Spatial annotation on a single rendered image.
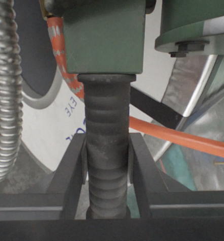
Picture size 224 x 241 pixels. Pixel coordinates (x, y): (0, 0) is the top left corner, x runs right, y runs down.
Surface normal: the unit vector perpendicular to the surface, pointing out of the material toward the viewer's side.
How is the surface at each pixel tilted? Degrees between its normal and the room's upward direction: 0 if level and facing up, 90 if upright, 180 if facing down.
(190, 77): 89
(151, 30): 90
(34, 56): 2
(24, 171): 0
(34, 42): 18
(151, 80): 90
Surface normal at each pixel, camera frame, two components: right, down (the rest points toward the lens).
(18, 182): 0.65, -0.22
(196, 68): -0.66, 0.29
